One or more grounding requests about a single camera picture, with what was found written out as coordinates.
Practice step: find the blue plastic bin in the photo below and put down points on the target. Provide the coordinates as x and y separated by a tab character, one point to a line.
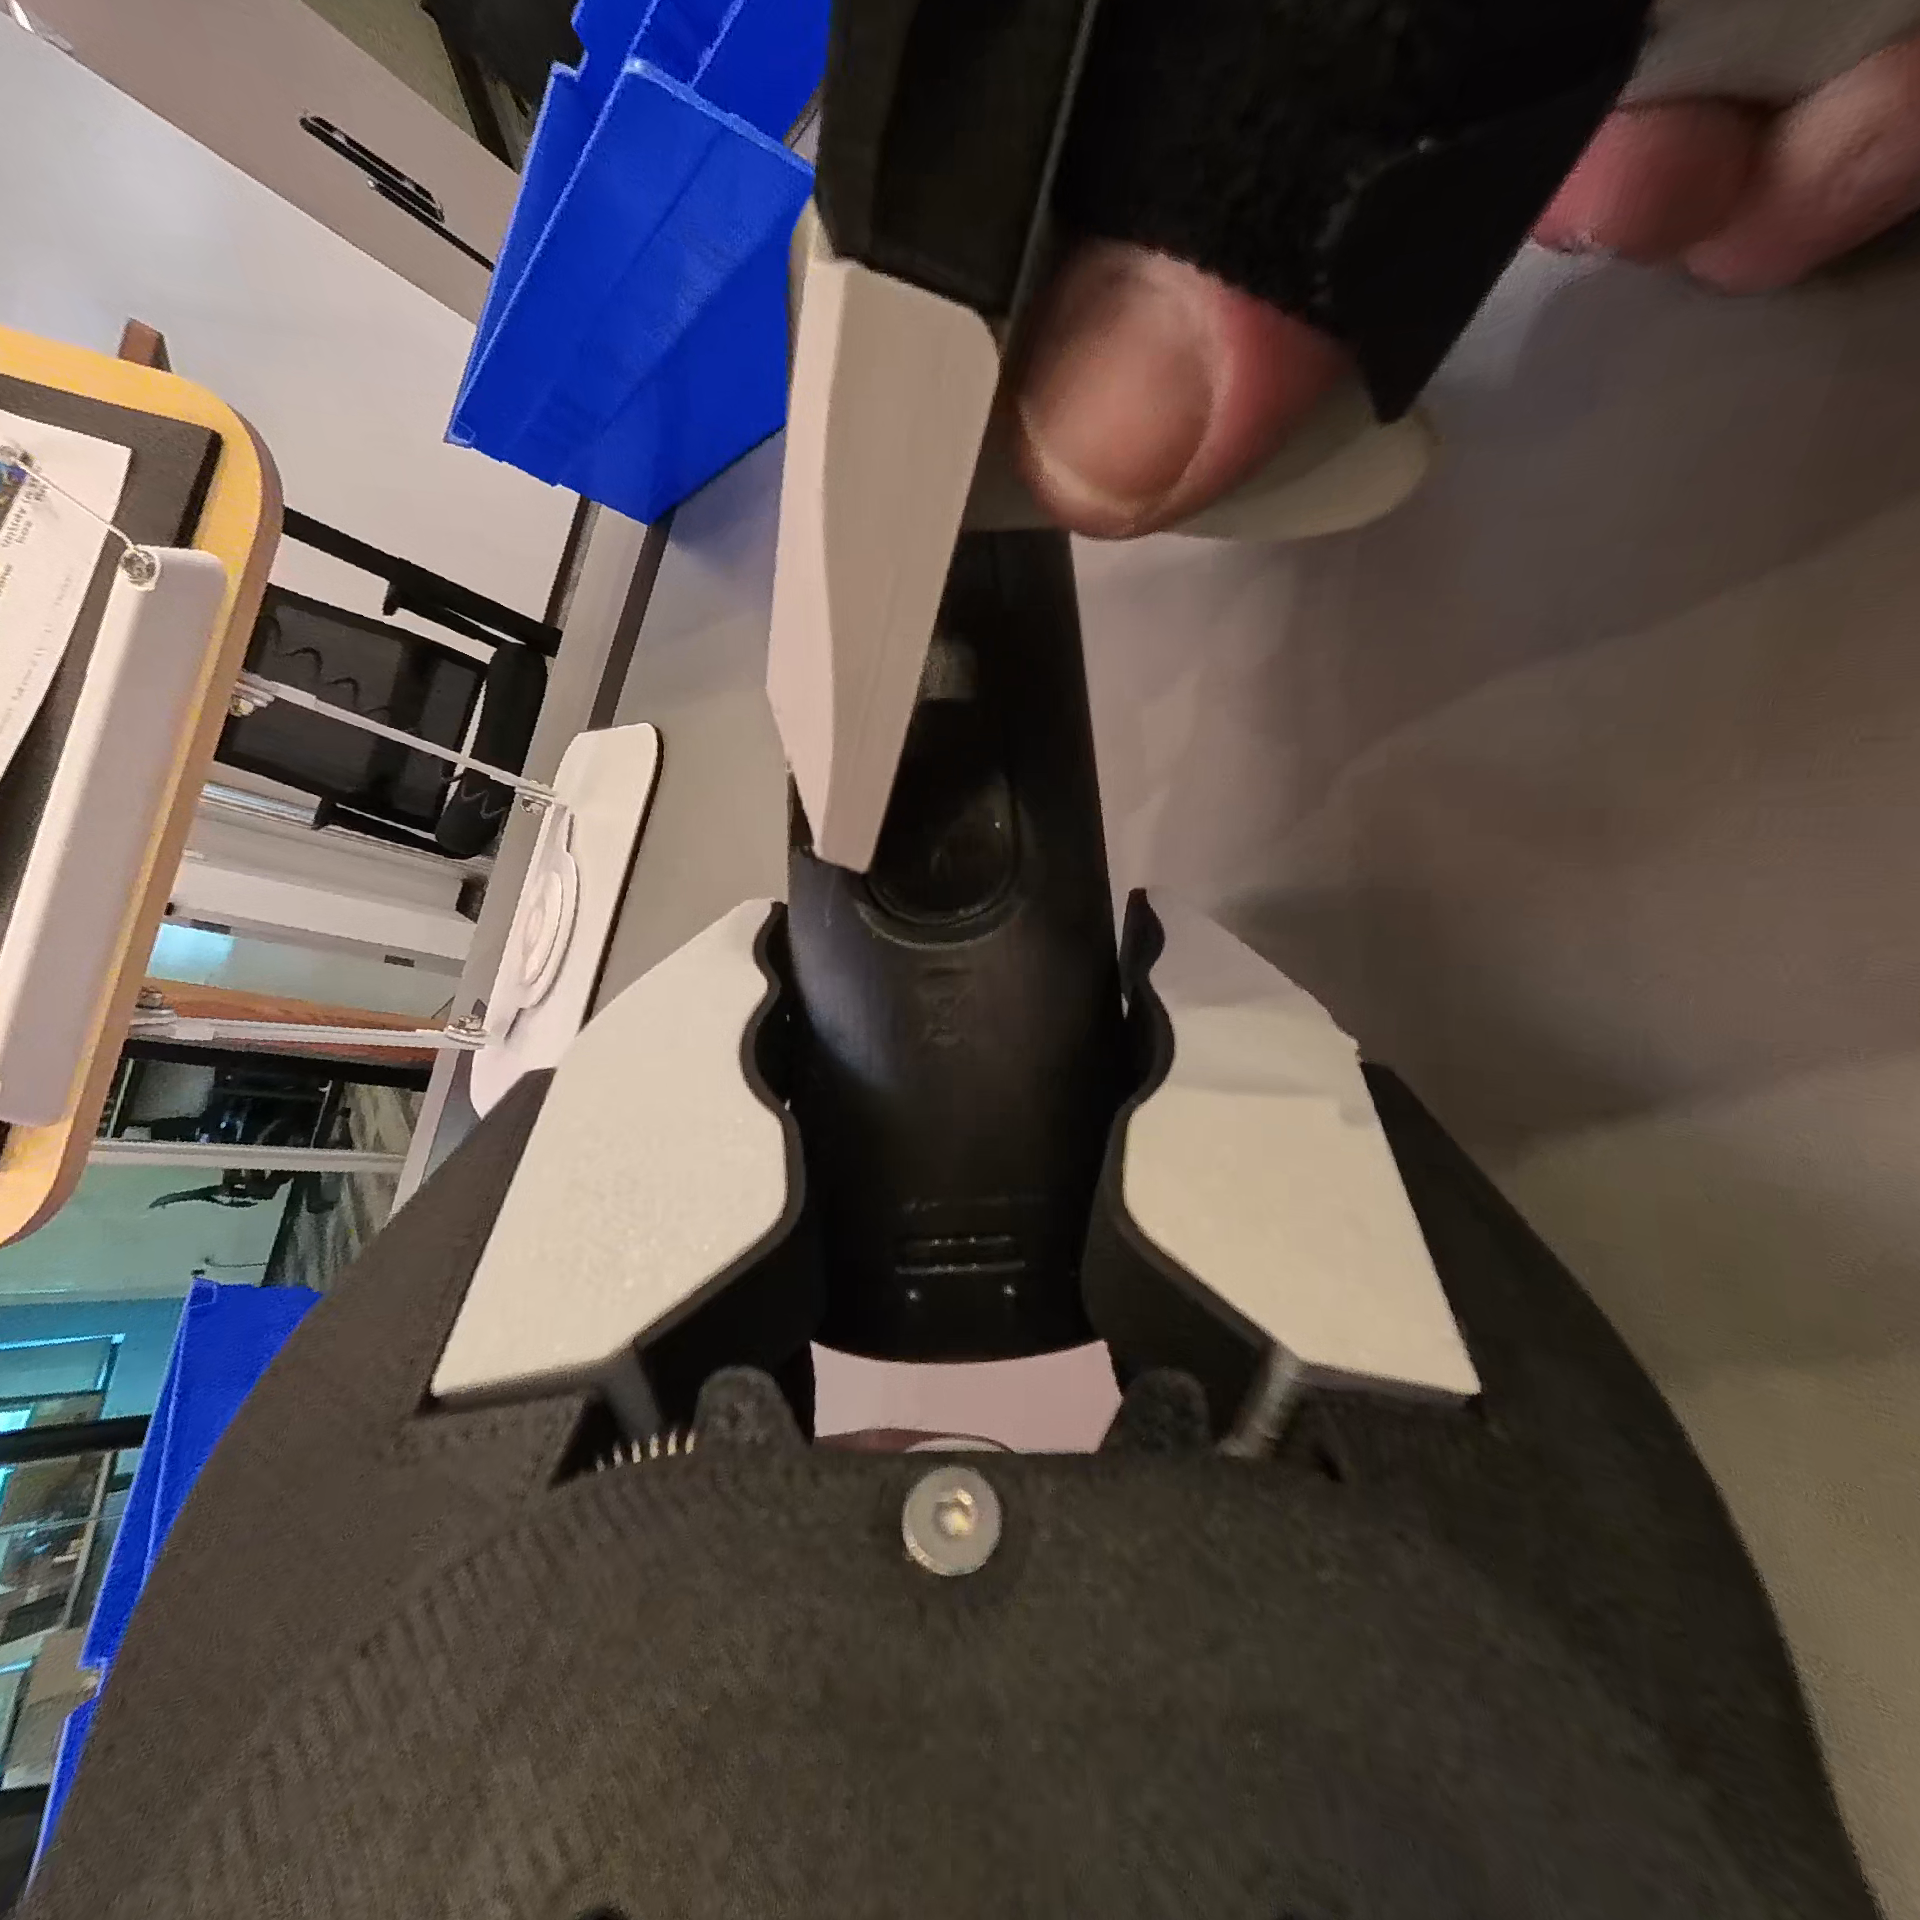
630	270
180	1426

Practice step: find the black remote control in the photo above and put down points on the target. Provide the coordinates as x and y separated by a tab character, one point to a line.
960	1078

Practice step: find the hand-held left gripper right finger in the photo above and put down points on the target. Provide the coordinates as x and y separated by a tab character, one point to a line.
1291	1199

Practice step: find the brown top standing desk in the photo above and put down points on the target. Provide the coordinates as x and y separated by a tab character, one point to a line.
301	1006

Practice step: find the wooden book stand board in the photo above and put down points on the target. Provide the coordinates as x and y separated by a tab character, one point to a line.
254	512

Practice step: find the grey desk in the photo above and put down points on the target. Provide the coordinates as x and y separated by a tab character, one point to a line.
1500	748

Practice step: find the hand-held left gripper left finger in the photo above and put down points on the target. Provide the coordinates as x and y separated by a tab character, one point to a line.
630	1199

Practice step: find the printed instruction sheet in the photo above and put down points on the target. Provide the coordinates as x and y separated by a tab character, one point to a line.
61	600

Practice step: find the person's right hand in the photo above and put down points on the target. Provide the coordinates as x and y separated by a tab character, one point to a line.
1169	406

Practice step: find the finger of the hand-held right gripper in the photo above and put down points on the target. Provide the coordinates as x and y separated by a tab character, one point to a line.
870	523

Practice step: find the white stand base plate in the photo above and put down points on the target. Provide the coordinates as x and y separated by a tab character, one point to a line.
600	839

